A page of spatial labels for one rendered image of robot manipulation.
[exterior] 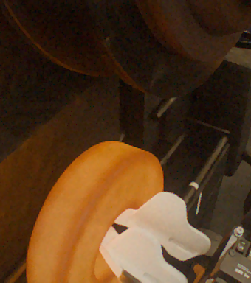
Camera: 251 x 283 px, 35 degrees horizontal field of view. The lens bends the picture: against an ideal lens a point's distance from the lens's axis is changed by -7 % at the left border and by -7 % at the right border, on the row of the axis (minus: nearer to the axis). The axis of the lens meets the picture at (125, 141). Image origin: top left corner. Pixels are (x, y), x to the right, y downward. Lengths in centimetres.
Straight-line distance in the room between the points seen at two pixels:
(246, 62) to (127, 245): 44
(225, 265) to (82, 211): 10
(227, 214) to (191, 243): 117
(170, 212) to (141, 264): 4
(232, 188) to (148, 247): 132
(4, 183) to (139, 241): 14
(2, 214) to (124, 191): 12
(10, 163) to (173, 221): 14
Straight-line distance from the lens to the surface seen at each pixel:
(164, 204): 29
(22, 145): 35
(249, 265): 26
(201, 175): 55
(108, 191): 27
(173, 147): 60
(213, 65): 43
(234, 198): 154
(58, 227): 26
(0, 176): 34
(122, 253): 29
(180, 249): 31
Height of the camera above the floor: 109
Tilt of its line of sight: 39 degrees down
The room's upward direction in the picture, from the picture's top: straight up
